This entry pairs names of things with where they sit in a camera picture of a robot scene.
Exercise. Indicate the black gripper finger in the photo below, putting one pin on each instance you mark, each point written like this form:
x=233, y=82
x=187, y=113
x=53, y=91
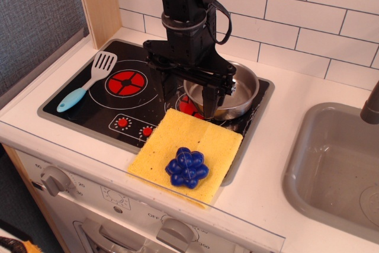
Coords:
x=213, y=98
x=169, y=84

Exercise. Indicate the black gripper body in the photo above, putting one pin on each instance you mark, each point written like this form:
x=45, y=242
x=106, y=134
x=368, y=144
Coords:
x=189, y=53

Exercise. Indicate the white spatula blue handle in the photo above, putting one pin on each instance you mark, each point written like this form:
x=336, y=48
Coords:
x=102, y=65

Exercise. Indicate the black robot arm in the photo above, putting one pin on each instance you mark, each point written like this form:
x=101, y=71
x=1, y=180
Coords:
x=189, y=10

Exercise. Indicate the stainless steel pot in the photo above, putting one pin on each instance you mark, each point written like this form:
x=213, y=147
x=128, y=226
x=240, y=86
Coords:
x=245, y=90

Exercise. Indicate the yellow cloth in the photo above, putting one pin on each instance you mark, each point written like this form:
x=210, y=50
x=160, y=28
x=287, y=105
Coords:
x=177, y=129

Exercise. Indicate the black toy stove top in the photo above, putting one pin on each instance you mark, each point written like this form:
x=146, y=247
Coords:
x=121, y=108

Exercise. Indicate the blue plastic grapes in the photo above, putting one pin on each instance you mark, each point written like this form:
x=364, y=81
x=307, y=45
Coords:
x=187, y=168

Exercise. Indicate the grey sink basin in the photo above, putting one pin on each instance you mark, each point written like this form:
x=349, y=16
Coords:
x=332, y=172

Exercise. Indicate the grey oven knob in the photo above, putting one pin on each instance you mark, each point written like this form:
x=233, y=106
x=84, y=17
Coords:
x=175, y=234

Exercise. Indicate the grey timer knob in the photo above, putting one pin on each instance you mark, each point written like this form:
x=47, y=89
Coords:
x=55, y=180

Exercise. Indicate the grey faucet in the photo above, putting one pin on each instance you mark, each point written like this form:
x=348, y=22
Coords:
x=369, y=112

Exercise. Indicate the yellow black object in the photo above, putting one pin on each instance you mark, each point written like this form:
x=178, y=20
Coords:
x=16, y=246

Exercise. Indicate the wooden post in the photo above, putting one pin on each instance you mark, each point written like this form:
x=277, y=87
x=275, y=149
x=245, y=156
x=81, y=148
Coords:
x=103, y=20

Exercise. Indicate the grey oven door handle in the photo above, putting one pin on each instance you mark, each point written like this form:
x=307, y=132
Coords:
x=112, y=237

